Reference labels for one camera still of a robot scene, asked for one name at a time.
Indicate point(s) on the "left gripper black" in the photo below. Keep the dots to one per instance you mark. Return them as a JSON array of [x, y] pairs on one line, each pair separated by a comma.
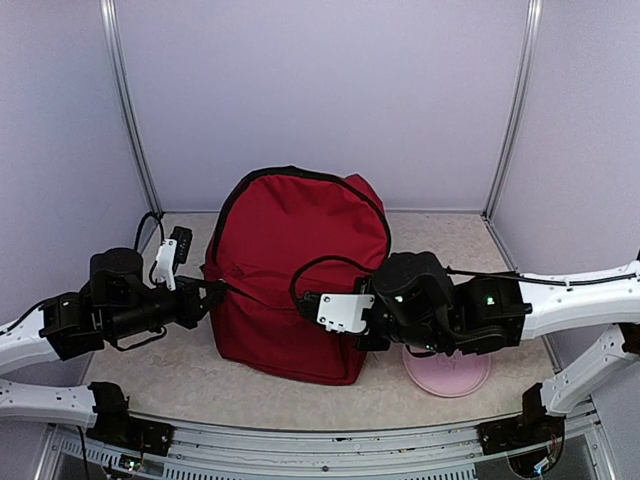
[[191, 309]]

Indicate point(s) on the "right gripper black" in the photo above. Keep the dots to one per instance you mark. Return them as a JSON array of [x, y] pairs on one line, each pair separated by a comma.
[[364, 346]]

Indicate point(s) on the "red student backpack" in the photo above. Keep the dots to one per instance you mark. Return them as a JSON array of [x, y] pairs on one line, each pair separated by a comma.
[[283, 237]]

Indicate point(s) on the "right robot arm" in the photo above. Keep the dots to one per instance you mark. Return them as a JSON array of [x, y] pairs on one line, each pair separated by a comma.
[[411, 299]]

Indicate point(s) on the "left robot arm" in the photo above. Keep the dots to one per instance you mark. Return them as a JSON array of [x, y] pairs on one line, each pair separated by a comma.
[[113, 305]]

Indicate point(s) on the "pink round plate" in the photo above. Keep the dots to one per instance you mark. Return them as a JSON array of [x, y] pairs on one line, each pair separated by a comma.
[[448, 376]]

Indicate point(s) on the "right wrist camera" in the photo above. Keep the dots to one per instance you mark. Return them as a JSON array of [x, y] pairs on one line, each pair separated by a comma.
[[342, 313]]

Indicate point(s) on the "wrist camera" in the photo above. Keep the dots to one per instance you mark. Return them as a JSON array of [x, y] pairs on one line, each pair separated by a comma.
[[172, 253], [342, 313]]

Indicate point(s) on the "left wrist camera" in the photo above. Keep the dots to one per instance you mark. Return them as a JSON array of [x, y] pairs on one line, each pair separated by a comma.
[[172, 253]]

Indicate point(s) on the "front metal rail frame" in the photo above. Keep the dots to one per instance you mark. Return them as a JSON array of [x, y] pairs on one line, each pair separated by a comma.
[[454, 451]]

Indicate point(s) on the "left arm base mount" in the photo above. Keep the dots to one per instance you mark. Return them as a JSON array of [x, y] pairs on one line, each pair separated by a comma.
[[116, 426]]

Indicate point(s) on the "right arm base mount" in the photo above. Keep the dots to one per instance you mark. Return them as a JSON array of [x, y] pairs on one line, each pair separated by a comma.
[[532, 426]]

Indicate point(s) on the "left metal corner post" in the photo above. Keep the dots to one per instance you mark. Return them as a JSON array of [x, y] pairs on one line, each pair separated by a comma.
[[117, 59]]

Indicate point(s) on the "metal corner post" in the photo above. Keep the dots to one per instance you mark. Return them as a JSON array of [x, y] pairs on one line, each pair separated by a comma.
[[117, 59], [525, 66]]

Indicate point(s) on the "right metal corner post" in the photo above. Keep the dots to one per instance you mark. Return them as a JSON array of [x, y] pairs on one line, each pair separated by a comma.
[[525, 66]]

